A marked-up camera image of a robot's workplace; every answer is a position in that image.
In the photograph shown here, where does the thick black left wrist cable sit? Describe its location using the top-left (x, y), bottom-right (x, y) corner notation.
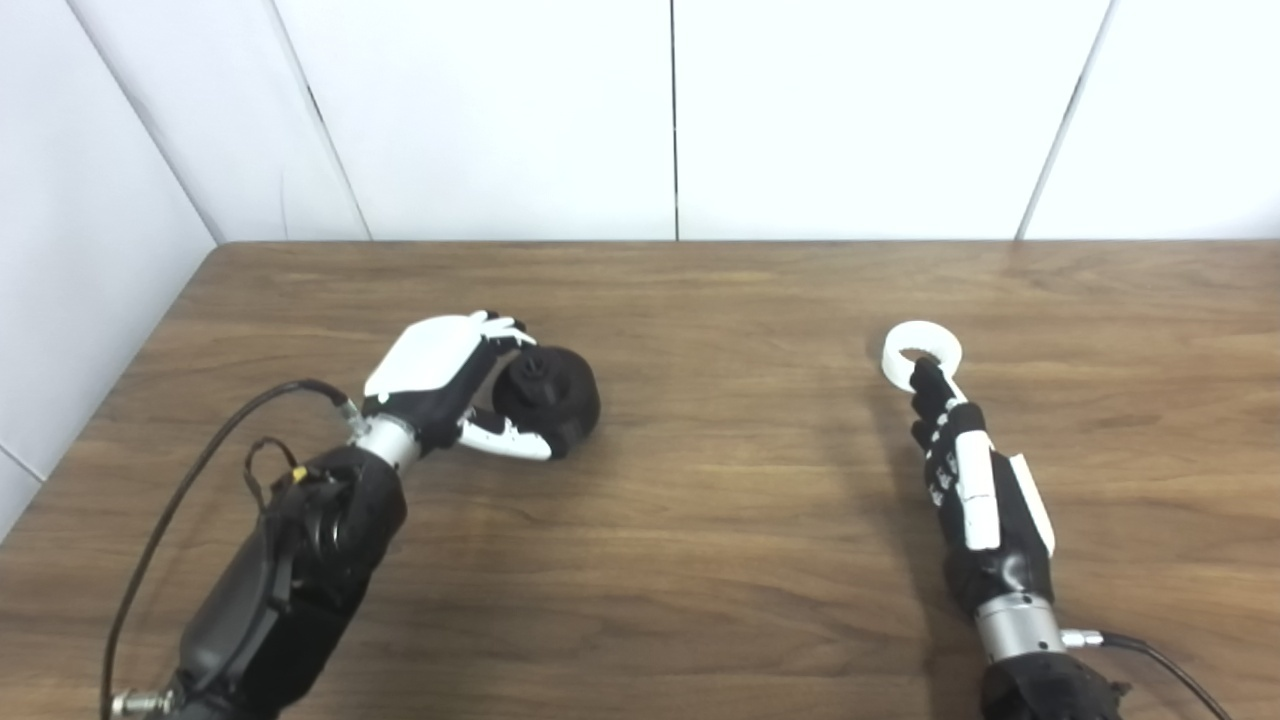
top-left (100, 378), bottom-right (363, 720)

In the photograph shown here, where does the thin wire with yellow connector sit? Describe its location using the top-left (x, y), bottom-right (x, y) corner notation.
top-left (243, 436), bottom-right (313, 513)

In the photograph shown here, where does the round black part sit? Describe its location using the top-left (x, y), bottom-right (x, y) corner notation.
top-left (492, 346), bottom-right (602, 461)

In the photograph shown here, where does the white ring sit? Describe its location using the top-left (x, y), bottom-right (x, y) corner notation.
top-left (882, 321), bottom-right (964, 394)

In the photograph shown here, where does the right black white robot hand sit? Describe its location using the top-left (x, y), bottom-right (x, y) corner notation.
top-left (908, 358), bottom-right (1057, 616)

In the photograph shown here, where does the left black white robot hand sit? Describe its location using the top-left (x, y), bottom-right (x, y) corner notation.
top-left (362, 310), bottom-right (554, 463)

